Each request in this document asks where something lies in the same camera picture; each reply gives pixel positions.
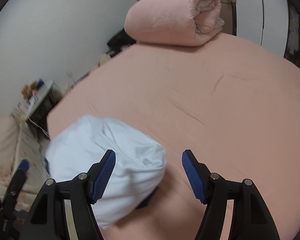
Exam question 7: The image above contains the white navy-trimmed shirt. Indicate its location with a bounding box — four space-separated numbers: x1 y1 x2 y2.
46 115 167 229

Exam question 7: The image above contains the white wardrobe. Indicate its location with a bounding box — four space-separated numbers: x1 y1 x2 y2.
236 0 289 57

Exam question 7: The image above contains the rolled pink blanket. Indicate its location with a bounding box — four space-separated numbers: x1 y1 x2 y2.
125 0 224 47

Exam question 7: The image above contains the black bag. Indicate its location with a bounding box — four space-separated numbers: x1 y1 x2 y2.
107 29 136 51

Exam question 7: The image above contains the small cluttered side table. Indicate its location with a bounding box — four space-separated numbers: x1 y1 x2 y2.
12 79 56 137

